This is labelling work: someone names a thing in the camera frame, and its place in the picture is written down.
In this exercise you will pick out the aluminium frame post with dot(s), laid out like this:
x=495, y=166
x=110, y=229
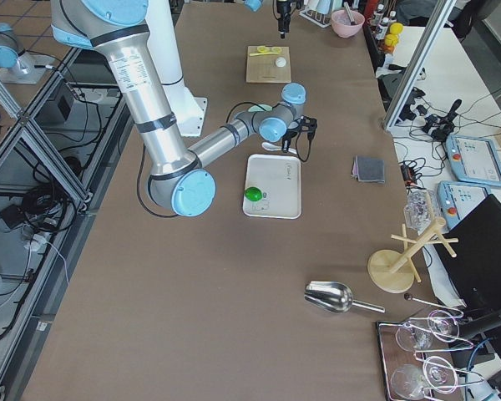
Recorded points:
x=435, y=23

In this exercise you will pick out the near blue teach pendant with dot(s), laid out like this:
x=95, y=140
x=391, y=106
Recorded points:
x=457, y=199

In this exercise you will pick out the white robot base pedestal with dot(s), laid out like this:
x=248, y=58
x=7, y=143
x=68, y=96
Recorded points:
x=189, y=110

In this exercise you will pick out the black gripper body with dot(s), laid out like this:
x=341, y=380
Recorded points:
x=290, y=136
x=281, y=16

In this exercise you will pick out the wine glass rack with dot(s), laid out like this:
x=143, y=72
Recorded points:
x=431, y=354

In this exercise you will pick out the pink bowl with ice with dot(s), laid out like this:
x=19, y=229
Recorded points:
x=341, y=24

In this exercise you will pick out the yellow plastic knife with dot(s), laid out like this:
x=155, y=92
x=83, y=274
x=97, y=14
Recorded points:
x=255, y=54

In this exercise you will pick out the pastel cup rack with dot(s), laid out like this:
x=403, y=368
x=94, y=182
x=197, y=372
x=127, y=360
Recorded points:
x=317, y=12

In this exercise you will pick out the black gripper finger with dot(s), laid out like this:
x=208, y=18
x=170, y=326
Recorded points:
x=286, y=143
x=282, y=27

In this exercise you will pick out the far blue teach pendant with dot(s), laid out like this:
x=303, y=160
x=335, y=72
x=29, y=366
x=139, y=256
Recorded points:
x=474, y=160

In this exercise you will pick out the wooden mug tree stand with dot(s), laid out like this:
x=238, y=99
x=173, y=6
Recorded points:
x=395, y=272

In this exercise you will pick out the black monitor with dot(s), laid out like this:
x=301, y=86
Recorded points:
x=475, y=271

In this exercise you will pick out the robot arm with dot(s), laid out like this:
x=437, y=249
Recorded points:
x=254, y=5
x=136, y=38

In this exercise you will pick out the cream rabbit serving tray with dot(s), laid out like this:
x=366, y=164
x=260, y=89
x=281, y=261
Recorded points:
x=278, y=178

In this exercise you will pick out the green lime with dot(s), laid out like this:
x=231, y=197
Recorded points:
x=253, y=194

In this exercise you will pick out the folded grey cloth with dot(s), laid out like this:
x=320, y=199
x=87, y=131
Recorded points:
x=368, y=169

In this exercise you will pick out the upper lemon slice stack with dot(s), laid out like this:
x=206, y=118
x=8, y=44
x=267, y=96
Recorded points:
x=262, y=49

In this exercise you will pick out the metal scoop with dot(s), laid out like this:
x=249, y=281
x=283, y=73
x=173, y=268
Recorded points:
x=335, y=297

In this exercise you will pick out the light green bowl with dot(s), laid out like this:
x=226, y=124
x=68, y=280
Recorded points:
x=260, y=108

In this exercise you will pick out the blue teach pendant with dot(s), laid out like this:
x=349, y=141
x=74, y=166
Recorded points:
x=474, y=160
x=457, y=199

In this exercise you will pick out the bamboo cutting board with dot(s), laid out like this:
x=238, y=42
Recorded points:
x=262, y=69

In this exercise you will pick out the white ceramic spoon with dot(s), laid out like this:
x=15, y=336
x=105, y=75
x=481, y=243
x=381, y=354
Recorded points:
x=271, y=147

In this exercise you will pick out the yellow lemon fruit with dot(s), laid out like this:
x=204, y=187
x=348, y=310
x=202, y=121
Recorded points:
x=395, y=28

